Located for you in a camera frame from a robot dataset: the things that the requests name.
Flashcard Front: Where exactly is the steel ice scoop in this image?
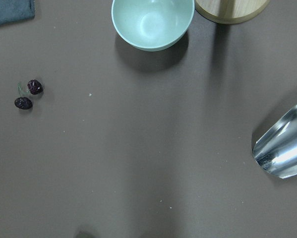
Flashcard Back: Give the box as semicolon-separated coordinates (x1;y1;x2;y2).
252;105;297;179

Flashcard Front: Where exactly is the grey folded cloth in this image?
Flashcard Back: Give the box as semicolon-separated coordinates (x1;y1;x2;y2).
0;0;35;26

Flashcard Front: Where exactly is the dark cherries pair green stem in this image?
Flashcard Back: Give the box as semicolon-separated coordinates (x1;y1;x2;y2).
14;79;44;110

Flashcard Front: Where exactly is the mint green bowl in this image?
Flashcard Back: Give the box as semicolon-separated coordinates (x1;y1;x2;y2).
111;0;195;52

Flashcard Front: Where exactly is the wooden cup stand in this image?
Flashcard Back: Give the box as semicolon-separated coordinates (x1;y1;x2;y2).
195;0;270;24

